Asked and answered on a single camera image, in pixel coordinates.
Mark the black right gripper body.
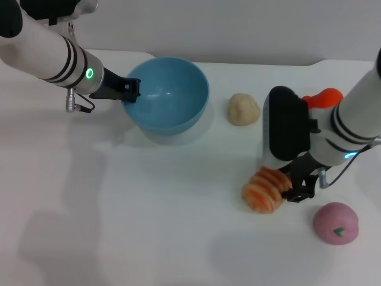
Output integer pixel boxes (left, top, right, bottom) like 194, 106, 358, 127
278, 151, 321, 187

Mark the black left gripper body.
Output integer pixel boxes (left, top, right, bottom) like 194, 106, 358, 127
88, 67, 132, 102

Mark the blue plastic bowl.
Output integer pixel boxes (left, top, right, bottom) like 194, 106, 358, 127
121, 57, 210, 137

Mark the orange striped toy bread loaf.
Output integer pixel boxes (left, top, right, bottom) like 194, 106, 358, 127
241, 166, 292, 215

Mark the pink toy peach bun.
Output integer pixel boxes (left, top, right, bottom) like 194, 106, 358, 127
313, 201, 360, 245

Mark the red toy pear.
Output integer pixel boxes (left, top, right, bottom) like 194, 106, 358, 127
302, 88, 345, 110

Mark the beige toy bun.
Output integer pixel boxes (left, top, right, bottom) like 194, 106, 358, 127
228, 92, 261, 128

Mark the right wrist connector cable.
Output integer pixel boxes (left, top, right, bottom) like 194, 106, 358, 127
318, 138, 381, 189

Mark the wrist connector cable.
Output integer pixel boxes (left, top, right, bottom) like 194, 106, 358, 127
65, 86, 95, 113
318, 138, 381, 189

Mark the left wrist connector cable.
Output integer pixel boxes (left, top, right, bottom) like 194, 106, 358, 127
65, 86, 95, 113

